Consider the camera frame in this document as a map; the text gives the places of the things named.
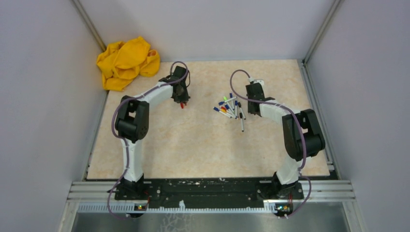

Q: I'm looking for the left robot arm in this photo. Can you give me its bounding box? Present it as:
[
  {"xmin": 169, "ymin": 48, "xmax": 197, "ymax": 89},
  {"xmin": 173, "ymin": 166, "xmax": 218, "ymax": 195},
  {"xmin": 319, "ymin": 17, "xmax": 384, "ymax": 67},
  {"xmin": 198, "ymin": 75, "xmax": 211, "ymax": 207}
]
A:
[{"xmin": 111, "ymin": 61, "xmax": 190, "ymax": 200}]

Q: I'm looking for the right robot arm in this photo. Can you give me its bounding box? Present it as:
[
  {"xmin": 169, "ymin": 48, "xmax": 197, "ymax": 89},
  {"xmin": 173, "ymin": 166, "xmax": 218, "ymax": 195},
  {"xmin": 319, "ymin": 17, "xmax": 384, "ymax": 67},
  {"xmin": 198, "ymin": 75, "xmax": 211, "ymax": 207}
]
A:
[{"xmin": 246, "ymin": 81, "xmax": 325, "ymax": 199}]

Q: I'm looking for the black cap marker upper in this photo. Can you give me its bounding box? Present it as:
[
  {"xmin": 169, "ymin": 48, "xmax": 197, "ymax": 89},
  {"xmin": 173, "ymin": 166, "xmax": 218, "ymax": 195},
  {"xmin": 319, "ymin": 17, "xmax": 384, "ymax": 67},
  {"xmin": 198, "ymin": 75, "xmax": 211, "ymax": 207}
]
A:
[{"xmin": 237, "ymin": 101, "xmax": 246, "ymax": 120}]

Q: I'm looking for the green cap marker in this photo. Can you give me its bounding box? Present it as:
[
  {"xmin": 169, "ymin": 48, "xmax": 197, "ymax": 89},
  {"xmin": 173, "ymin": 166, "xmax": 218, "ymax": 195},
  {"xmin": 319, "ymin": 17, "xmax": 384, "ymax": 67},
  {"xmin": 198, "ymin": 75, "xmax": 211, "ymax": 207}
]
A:
[{"xmin": 223, "ymin": 96, "xmax": 235, "ymax": 110}]

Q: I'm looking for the yellow crumpled cloth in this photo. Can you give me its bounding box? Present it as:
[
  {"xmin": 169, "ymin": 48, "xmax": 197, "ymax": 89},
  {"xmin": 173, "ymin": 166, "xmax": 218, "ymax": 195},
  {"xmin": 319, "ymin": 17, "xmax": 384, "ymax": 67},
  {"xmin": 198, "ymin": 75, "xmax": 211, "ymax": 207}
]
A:
[{"xmin": 96, "ymin": 36, "xmax": 161, "ymax": 91}]

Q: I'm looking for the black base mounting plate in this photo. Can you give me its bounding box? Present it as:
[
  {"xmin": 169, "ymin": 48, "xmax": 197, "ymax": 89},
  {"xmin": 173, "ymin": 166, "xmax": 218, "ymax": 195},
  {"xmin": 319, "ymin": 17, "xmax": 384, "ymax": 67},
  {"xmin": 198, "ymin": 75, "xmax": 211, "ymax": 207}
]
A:
[{"xmin": 114, "ymin": 177, "xmax": 304, "ymax": 209}]

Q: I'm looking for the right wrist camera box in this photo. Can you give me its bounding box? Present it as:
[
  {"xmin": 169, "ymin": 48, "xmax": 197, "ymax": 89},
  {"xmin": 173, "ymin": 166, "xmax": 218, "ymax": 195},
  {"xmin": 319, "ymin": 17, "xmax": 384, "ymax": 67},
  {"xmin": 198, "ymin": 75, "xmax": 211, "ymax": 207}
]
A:
[{"xmin": 249, "ymin": 77, "xmax": 264, "ymax": 87}]

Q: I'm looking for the aluminium front rail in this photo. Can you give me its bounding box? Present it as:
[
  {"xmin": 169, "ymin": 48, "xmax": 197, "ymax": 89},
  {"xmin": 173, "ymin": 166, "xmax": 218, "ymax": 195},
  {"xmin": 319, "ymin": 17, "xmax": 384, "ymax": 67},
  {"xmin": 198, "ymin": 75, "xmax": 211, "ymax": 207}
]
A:
[{"xmin": 67, "ymin": 178, "xmax": 356, "ymax": 214}]

